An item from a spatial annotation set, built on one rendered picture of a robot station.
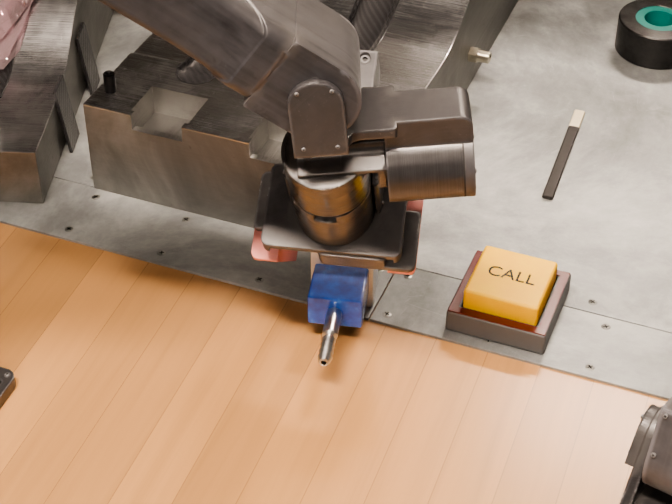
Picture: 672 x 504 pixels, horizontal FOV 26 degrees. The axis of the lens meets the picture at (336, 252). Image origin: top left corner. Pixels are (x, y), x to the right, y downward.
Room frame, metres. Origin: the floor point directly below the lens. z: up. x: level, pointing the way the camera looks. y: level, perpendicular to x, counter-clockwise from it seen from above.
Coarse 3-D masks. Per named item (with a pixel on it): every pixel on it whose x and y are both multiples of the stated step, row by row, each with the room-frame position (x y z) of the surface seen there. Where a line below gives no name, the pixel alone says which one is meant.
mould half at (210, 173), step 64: (320, 0) 1.18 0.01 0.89; (448, 0) 1.16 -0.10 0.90; (512, 0) 1.31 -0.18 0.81; (128, 64) 1.08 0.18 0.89; (384, 64) 1.09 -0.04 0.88; (448, 64) 1.11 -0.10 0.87; (128, 128) 1.00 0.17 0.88; (192, 128) 0.98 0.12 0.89; (128, 192) 1.00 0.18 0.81; (192, 192) 0.98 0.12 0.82; (256, 192) 0.96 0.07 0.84
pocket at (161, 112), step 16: (144, 96) 1.03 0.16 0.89; (160, 96) 1.04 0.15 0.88; (176, 96) 1.04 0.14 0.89; (192, 96) 1.03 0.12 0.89; (144, 112) 1.03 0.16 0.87; (160, 112) 1.04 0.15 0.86; (176, 112) 1.04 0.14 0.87; (192, 112) 1.03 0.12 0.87; (144, 128) 1.00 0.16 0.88; (160, 128) 1.02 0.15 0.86; (176, 128) 1.02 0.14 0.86
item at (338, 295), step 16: (320, 272) 0.86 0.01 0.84; (336, 272) 0.86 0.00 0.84; (352, 272) 0.86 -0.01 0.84; (368, 272) 0.86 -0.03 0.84; (320, 288) 0.84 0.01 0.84; (336, 288) 0.84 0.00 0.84; (352, 288) 0.84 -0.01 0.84; (368, 288) 0.86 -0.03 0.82; (320, 304) 0.83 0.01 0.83; (336, 304) 0.83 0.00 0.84; (352, 304) 0.82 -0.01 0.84; (368, 304) 0.86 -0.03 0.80; (320, 320) 0.83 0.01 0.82; (336, 320) 0.81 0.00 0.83; (352, 320) 0.82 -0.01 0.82; (336, 336) 0.80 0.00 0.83; (320, 352) 0.78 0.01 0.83
